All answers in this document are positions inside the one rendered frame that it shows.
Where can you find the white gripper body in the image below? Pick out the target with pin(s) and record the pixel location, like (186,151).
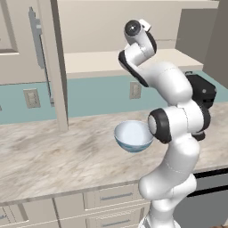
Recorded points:
(146,25)

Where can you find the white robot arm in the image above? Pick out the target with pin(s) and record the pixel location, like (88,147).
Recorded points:
(175,80)

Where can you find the tall grey-brown cabinet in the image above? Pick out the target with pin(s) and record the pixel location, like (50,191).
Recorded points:
(216,41)

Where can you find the beige vertical cabinet panel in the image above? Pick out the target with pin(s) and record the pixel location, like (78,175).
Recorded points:
(58,74)

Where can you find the white and blue bowl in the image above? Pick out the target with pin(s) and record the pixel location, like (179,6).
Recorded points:
(132,135)

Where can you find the beige base cabinet door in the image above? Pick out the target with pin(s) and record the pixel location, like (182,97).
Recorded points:
(38,213)
(9,221)

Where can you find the black countertop appliance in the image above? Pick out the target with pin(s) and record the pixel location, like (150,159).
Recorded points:
(202,89)

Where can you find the beige drawer front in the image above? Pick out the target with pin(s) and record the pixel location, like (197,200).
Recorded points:
(90,200)
(95,221)

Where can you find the grey dishwasher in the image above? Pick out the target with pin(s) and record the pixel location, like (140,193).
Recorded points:
(207,205)

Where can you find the beige wall cabinet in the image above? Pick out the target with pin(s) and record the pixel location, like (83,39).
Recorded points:
(98,26)

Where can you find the beige wall outlet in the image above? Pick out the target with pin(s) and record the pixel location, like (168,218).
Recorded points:
(135,90)
(31,98)

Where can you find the beige wall cabinet door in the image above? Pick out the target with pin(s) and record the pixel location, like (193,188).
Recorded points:
(17,65)

